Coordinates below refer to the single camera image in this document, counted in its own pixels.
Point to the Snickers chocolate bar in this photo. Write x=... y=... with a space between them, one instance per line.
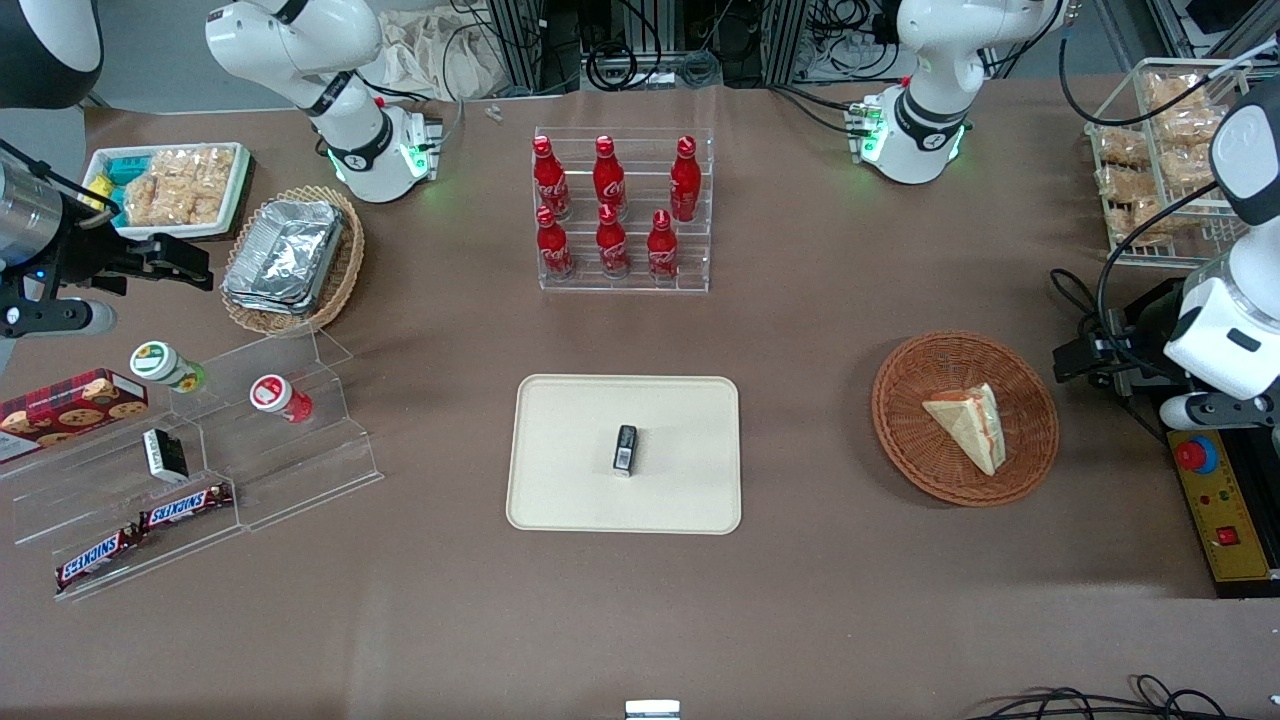
x=95 y=560
x=185 y=507

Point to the small black white box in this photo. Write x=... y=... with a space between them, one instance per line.
x=165 y=455

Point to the oval tan wicker basket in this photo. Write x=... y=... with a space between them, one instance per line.
x=345 y=270

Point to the clear acrylic bottle rack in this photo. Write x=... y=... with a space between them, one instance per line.
x=700 y=270

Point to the triangular sandwich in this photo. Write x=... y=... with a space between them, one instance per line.
x=975 y=425

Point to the round brown wicker basket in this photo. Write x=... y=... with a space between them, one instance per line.
x=910 y=440

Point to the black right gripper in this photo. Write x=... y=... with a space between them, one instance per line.
x=88 y=255

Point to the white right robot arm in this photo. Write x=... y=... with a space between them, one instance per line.
x=340 y=60

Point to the teal snack box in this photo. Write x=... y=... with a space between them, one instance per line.
x=125 y=170

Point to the beige rectangular tray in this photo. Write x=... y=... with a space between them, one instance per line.
x=570 y=470

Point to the small silver edge object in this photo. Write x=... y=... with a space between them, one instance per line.
x=652 y=710

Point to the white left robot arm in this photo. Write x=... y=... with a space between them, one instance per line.
x=930 y=60

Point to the green jar sunflower lid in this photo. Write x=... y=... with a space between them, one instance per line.
x=160 y=364

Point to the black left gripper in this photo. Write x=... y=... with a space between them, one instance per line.
x=1128 y=352

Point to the red cola bottle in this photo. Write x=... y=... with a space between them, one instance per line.
x=609 y=180
x=549 y=180
x=553 y=248
x=662 y=250
x=685 y=182
x=612 y=248

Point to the red jar white lid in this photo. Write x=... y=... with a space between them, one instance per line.
x=275 y=395

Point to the clear rice cracker pack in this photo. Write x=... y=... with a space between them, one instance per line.
x=1185 y=110
x=160 y=205
x=1122 y=148
x=1135 y=215
x=200 y=170

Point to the white plastic snack tray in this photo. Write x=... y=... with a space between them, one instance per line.
x=238 y=190

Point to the clear acrylic stepped shelf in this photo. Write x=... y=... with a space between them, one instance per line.
x=60 y=500
x=300 y=470

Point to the aluminium foil tray stack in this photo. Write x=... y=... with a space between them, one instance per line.
x=285 y=255

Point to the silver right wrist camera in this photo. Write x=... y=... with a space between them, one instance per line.
x=60 y=318

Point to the beige cloth bag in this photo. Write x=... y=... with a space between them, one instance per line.
x=440 y=60

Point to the red cookie box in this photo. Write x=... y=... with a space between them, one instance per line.
x=60 y=412

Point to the small yellow snack pack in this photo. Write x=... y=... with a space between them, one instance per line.
x=98 y=195

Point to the aluminium frame post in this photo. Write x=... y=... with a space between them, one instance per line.
x=520 y=45
x=785 y=40

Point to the yellow emergency stop box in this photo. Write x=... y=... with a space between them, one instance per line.
x=1225 y=500

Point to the small black barcode box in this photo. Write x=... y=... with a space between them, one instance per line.
x=625 y=450

